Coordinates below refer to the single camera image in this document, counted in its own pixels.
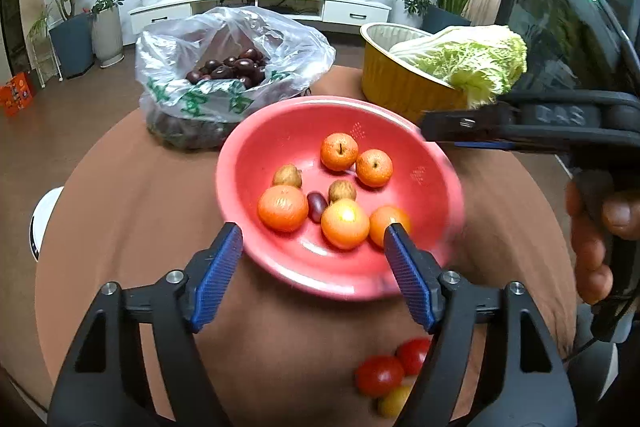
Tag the clear plastic bag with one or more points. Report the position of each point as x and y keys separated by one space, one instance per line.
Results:
x=295 y=52

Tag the white television cabinet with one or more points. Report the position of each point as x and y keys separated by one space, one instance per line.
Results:
x=350 y=12

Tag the gold metal basin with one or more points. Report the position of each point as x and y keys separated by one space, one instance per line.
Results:
x=395 y=82

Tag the pile of dark plums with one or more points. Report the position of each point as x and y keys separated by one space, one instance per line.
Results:
x=235 y=67

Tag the small brown fruit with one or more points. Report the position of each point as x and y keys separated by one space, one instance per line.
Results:
x=287 y=176
x=342 y=191

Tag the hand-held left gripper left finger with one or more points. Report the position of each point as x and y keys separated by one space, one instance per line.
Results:
x=220 y=277

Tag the red plastic bowl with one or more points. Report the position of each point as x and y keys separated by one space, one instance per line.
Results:
x=270 y=142

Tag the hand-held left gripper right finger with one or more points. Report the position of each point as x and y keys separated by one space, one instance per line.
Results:
x=410 y=277

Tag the yellow cherry tomato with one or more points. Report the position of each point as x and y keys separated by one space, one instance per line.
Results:
x=394 y=401

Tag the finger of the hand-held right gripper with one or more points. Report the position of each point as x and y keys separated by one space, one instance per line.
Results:
x=465 y=127

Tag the red tomato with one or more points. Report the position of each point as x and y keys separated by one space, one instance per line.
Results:
x=379 y=375
x=412 y=355

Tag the person's right hand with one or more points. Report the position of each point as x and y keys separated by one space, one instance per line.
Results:
x=587 y=267

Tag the napa cabbage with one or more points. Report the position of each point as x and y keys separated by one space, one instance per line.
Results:
x=475 y=57

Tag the orange with stem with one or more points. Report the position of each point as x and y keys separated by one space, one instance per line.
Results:
x=339 y=151

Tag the spider plant on white stand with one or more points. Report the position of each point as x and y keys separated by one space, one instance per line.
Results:
x=42 y=32

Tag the orange cardboard box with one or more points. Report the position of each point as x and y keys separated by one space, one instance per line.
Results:
x=15 y=94

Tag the plant in tall white pot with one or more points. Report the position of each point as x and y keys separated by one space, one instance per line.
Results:
x=107 y=37

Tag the glass sliding door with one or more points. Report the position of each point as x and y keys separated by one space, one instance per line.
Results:
x=560 y=7

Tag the white round stool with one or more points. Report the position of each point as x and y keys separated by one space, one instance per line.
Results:
x=42 y=227

